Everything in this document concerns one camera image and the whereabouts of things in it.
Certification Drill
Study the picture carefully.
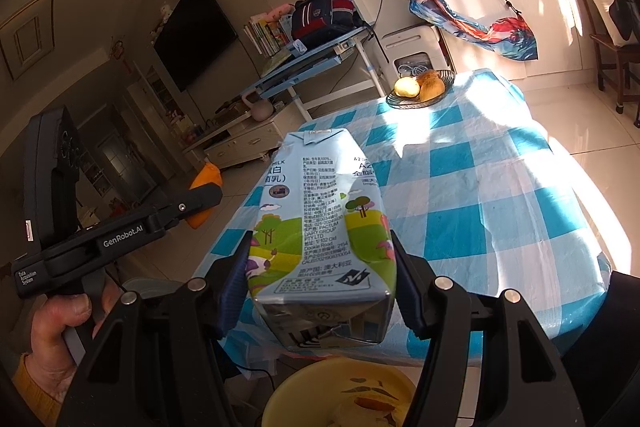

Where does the pink plush toy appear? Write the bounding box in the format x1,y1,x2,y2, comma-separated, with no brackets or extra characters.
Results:
264,4,296,23

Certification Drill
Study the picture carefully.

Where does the white air purifier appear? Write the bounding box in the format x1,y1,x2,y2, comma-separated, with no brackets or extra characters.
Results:
380,24,444,80

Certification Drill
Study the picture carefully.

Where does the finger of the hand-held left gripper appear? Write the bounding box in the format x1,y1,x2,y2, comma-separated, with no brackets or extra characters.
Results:
125,183,224,233

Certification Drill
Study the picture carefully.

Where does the clear plastic packaging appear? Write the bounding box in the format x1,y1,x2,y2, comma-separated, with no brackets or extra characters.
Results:
246,126,399,351

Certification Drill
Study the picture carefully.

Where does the person's left hand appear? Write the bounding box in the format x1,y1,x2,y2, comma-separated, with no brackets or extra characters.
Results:
30,279,125,408

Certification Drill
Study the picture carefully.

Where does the blue white study desk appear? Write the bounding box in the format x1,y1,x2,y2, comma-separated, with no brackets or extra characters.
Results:
242,24,384,123

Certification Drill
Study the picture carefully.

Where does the person's left forearm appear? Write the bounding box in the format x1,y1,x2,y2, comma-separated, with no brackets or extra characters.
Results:
12,353,64,427

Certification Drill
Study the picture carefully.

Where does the black flat television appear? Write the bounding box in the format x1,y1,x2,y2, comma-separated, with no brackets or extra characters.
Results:
152,0,239,93

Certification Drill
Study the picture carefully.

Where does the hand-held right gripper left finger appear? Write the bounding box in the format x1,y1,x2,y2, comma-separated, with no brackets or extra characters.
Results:
55,229,253,427

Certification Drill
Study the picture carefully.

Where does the pink kettlebell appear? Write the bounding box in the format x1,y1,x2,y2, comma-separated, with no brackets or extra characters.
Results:
241,90,274,122

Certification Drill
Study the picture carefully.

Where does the black jacket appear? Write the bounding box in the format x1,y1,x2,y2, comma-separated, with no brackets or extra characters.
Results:
612,0,640,43

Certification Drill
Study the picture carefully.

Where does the white television stand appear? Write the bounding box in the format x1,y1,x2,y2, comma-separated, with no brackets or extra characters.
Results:
182,104,296,170

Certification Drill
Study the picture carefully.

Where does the row of books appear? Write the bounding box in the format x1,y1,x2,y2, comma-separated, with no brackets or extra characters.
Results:
243,15,291,58

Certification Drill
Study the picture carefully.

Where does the beige framed wall panel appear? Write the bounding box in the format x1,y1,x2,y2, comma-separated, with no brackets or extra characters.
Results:
0,0,55,80

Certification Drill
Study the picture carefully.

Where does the blue checkered tablecloth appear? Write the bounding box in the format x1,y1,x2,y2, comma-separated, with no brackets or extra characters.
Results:
192,67,614,373

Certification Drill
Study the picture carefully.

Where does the black floor cable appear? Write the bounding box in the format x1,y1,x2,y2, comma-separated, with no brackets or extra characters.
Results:
234,351,281,408

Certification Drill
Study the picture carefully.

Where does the yellow plastic bucket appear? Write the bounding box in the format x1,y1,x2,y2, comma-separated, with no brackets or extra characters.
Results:
262,356,419,427

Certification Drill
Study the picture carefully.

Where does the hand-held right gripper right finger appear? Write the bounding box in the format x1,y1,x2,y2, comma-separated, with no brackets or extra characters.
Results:
389,231,574,427

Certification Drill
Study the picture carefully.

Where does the orange round fruit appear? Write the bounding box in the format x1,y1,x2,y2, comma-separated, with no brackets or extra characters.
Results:
418,76,446,103

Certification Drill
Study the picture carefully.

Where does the yellow round fruit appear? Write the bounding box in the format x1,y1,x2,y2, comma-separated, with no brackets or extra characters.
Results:
393,76,421,100

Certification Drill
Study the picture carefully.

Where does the dark fruit bowl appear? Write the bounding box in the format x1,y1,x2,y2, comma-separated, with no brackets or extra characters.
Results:
384,69,457,110

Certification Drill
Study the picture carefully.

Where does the wooden chair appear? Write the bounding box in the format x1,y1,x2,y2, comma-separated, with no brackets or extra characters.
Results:
554,0,640,128

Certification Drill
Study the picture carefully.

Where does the dark blue red backpack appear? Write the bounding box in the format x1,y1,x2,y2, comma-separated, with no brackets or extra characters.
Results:
289,0,366,50

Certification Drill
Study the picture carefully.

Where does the white display cabinet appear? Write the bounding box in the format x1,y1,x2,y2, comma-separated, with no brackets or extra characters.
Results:
127,61,196,148

